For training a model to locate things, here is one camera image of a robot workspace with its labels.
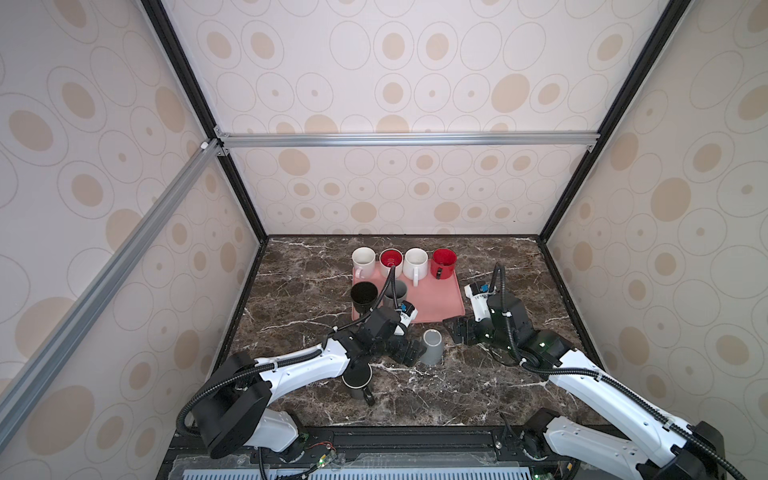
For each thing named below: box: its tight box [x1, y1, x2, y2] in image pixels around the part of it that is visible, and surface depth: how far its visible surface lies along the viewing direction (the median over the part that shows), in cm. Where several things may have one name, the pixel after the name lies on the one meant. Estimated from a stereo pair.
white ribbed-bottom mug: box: [403, 247, 429, 287], surface depth 105 cm
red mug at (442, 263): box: [430, 248, 457, 280], surface depth 106 cm
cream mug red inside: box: [379, 247, 404, 279], surface depth 105 cm
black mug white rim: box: [341, 362, 375, 406], surface depth 76 cm
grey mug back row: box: [420, 328, 443, 366], surface depth 84 cm
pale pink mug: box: [351, 246, 376, 280], surface depth 103 cm
